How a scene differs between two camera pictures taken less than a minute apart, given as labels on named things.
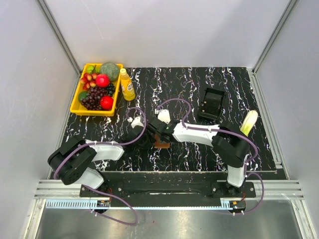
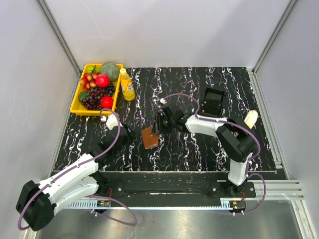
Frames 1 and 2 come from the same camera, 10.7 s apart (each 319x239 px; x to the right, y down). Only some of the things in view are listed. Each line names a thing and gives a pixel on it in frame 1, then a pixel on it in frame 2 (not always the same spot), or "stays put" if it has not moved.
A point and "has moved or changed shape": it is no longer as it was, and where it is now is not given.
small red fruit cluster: x=88 y=80 stays put
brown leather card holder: x=157 y=145 has moved or changed shape
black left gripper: x=150 y=141 → x=130 y=137
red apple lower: x=106 y=102 stays put
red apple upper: x=102 y=80 stays put
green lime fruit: x=82 y=95 stays put
